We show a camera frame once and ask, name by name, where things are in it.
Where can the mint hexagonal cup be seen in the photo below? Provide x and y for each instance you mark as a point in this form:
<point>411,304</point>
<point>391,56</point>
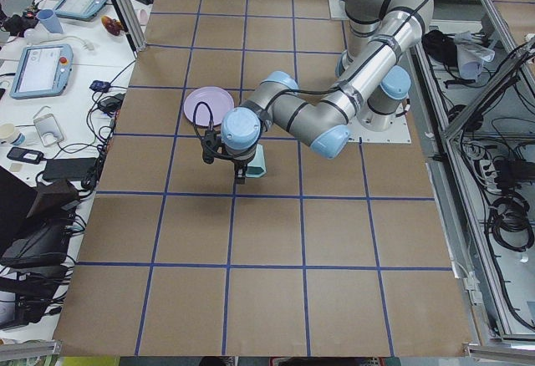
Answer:
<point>257,168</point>

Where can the lilac round plate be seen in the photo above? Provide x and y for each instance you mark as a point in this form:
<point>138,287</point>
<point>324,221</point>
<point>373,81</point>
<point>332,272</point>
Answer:
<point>202,102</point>

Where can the white paper cup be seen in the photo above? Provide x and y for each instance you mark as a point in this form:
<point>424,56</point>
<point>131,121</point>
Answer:
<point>10,134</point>

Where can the light blue plastic cup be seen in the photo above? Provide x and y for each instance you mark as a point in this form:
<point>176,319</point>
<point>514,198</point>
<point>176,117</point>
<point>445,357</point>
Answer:
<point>49,19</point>

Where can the small blue usb device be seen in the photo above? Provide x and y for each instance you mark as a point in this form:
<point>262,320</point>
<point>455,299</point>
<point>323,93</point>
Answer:
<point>100,86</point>

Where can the pink white mug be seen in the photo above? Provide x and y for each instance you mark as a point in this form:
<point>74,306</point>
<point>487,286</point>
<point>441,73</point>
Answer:
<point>142,16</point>

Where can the silver metal tin box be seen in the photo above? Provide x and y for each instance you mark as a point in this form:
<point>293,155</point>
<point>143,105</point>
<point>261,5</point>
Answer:
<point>48,129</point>

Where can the red yellow mango toy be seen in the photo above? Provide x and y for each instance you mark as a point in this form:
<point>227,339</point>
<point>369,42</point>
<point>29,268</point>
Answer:
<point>112,26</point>

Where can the lower blue teach pendant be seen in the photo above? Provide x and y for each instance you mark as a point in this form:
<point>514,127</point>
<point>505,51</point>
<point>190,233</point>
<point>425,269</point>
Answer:
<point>43,71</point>

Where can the blue teach pendant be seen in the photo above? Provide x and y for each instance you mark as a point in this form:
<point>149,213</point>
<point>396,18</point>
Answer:
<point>83,10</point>
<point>43,71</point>

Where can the upper blue teach pendant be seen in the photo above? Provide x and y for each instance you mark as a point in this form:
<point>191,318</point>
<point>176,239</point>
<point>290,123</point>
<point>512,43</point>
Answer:
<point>83,10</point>

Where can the aluminium frame post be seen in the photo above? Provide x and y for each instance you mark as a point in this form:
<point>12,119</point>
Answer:
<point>129,20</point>

